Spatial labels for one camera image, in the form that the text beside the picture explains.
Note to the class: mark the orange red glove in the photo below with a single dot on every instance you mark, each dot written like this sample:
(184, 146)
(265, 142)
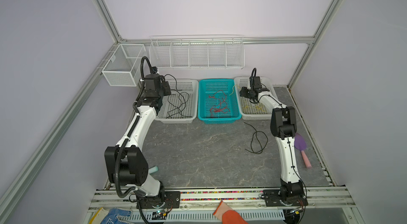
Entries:
(227, 215)

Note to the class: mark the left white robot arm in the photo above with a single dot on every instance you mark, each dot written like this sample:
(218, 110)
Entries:
(126, 165)

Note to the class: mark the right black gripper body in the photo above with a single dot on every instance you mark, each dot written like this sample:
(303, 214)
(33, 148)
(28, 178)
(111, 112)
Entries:
(246, 92)

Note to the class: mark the white mesh wall box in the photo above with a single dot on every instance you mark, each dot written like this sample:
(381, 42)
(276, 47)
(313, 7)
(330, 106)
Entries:
(123, 67)

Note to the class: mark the teal plastic basket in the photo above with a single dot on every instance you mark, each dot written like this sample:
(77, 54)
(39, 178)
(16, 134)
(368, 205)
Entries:
(217, 101)

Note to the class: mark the white plastic basket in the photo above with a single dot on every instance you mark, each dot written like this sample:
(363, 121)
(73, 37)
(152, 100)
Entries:
(181, 106)
(260, 109)

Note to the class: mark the purple plastic spoon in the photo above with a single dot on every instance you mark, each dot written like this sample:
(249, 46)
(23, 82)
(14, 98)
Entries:
(301, 145)

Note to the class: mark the colourful bead strip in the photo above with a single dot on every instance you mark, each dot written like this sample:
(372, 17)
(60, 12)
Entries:
(219, 195)

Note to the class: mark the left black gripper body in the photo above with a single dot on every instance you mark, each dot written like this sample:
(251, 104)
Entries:
(165, 90)

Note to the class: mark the white wire wall shelf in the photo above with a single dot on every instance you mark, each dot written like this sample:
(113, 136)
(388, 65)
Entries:
(198, 51)

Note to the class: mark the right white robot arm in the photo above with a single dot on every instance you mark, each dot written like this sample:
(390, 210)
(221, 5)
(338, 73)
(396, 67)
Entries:
(283, 127)

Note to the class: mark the left white plastic basket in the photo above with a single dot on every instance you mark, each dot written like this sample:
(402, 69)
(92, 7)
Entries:
(181, 106)

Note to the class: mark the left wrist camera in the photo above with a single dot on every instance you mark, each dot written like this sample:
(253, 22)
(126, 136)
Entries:
(153, 70)

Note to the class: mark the right white plastic basket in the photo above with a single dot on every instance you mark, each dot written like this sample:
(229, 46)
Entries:
(260, 109)

